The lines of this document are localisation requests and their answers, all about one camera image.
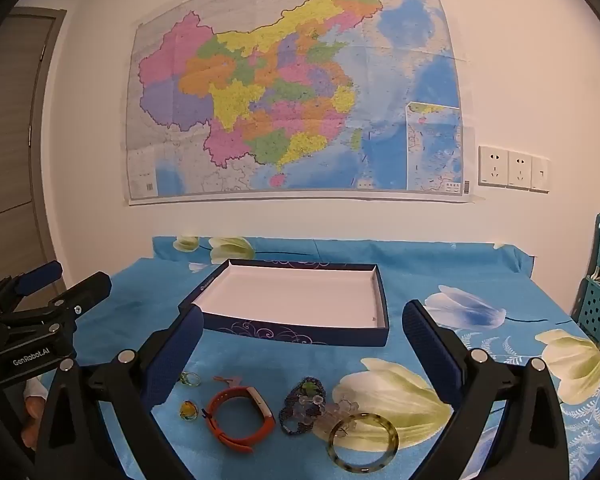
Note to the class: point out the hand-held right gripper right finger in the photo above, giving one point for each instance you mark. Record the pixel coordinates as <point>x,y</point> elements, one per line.
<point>430,355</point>

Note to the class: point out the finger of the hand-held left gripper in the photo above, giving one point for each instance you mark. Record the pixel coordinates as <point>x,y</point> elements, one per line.
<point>87,291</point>
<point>40,276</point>

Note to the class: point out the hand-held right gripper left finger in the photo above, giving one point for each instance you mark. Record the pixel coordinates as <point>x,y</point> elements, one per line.
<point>180,355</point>

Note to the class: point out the orange watch band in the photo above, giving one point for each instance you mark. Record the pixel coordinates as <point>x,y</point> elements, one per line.
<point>215,410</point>

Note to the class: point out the dark blue cardboard box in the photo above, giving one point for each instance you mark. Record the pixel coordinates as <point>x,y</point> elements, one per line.
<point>290,295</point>

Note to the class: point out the tortoiseshell bangle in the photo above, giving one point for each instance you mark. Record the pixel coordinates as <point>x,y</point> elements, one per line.
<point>336,455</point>

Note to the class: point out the person's left hand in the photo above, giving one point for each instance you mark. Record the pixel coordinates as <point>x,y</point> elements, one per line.
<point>30,410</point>

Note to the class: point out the blue floral tablecloth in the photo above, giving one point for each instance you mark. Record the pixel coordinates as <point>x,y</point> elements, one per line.
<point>330,365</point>

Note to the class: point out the white wall socket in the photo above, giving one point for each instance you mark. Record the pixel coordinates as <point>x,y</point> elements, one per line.
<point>493,166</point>
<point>520,170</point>

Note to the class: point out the white wall switch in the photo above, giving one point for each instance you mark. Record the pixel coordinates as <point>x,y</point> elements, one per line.
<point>540,175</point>

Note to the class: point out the colourful wall map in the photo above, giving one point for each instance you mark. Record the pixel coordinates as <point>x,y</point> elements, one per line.
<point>290,85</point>

